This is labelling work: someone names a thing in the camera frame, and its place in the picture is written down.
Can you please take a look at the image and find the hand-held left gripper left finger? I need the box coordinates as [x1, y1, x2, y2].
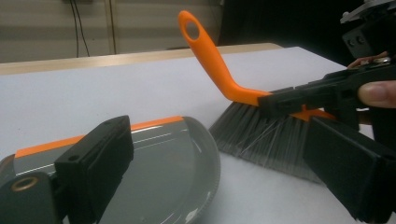
[54, 115, 134, 224]

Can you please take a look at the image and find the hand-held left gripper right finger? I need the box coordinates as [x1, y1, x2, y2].
[303, 117, 396, 223]

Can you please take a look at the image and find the grey dustpan with orange edge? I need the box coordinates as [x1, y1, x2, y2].
[0, 116, 221, 224]

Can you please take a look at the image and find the orange brush with grey bristles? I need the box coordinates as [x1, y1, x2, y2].
[177, 9, 337, 185]

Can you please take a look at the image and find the light wooden table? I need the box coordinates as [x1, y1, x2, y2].
[0, 42, 283, 77]

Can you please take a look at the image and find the black wall cable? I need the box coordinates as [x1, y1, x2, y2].
[69, 0, 80, 59]
[74, 0, 92, 58]

